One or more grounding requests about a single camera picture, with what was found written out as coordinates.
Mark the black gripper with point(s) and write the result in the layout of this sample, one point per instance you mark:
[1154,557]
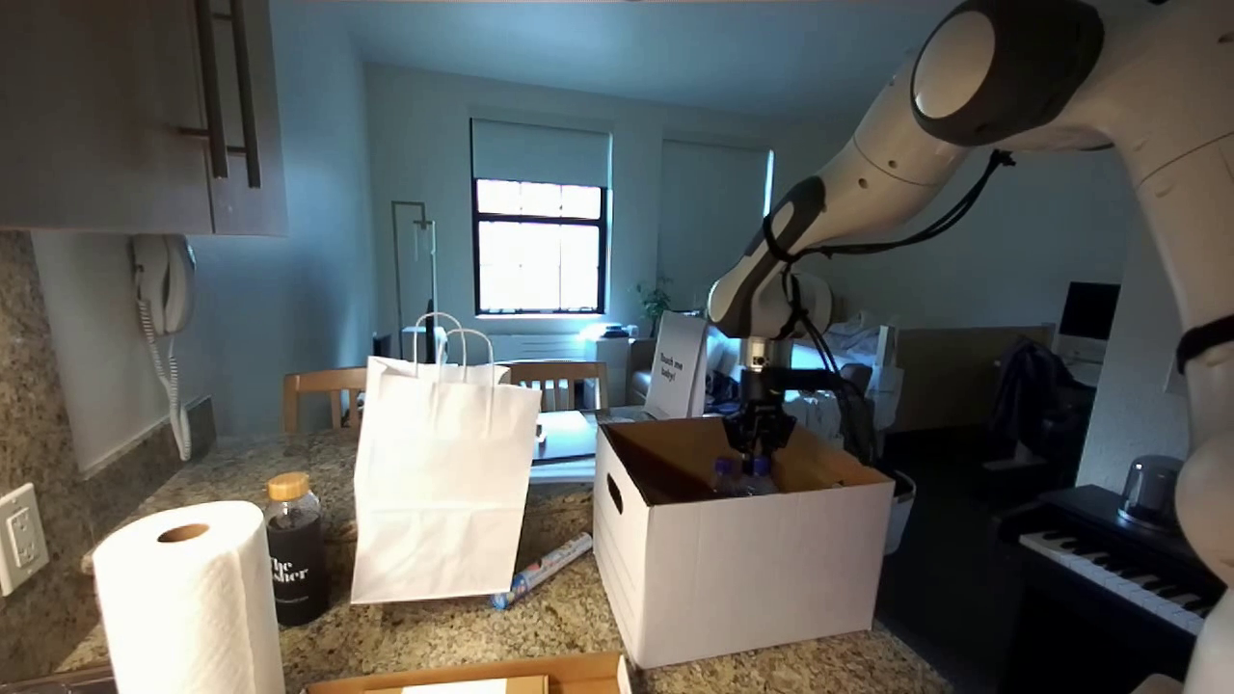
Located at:
[761,426]

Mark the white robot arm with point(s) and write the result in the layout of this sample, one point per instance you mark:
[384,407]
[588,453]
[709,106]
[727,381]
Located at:
[1146,82]

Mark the white cardboard storage box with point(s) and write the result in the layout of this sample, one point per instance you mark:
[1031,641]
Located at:
[697,570]

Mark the bright window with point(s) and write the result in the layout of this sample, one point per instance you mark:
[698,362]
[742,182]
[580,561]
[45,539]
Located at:
[538,249]

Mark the shallow cardboard tray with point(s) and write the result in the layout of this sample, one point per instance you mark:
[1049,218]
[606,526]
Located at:
[520,676]

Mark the white paper bag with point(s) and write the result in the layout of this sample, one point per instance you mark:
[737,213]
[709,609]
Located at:
[441,480]

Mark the black keyboard piano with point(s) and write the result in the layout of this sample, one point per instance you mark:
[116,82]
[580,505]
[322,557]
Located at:
[1103,598]

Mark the wooden chair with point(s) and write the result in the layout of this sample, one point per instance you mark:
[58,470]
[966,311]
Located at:
[342,389]

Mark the dark glass jar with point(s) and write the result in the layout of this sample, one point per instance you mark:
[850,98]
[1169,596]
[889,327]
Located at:
[296,547]

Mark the white paper towel roll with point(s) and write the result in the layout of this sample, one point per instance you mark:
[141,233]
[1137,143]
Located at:
[186,604]

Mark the wooden upper cabinet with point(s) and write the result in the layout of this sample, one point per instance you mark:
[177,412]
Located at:
[141,116]

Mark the white wall phone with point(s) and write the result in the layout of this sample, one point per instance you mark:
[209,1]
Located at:
[160,273]

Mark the wall light switch plate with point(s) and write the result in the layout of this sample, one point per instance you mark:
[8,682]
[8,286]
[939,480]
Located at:
[21,538]

